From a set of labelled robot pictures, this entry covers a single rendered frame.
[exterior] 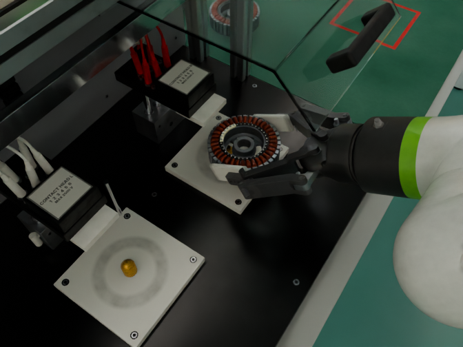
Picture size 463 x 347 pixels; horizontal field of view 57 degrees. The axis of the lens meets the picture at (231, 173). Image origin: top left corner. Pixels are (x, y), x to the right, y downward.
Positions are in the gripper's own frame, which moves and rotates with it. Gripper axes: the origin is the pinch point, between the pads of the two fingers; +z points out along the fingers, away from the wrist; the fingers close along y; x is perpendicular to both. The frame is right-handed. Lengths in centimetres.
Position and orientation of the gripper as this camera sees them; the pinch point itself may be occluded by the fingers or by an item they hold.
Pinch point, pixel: (245, 146)
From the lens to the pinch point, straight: 66.6
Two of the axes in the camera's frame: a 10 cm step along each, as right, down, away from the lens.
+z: -7.1, -0.9, 7.0
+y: 5.5, -6.8, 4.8
